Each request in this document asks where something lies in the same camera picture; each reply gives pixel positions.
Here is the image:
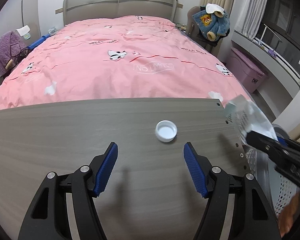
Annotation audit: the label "light blue plastic package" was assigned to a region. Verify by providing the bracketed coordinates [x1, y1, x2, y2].
[224, 95, 277, 145]

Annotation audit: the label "grey perforated trash basket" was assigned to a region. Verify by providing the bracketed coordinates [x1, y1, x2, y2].
[247, 127, 300, 216]

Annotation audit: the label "person's right hand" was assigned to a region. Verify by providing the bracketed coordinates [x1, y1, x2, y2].
[278, 192, 300, 237]

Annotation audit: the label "white bottle cap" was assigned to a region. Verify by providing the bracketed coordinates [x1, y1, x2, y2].
[155, 120, 178, 143]

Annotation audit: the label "pink plastic storage box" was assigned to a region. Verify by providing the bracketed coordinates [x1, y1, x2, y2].
[226, 47, 268, 93]

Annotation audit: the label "pink bed duvet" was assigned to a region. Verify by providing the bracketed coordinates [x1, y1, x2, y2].
[0, 16, 249, 110]

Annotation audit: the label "dark chair with jacket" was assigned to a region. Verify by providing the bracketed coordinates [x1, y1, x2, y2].
[186, 6, 221, 56]

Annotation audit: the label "blue item beside bed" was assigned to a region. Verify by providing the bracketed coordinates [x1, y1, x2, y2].
[27, 34, 51, 50]

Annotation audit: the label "purple garment on chair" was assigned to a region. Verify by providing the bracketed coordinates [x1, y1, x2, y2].
[0, 31, 30, 77]

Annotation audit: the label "grey upholstered headboard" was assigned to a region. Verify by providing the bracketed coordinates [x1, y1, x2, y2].
[55, 0, 183, 25]

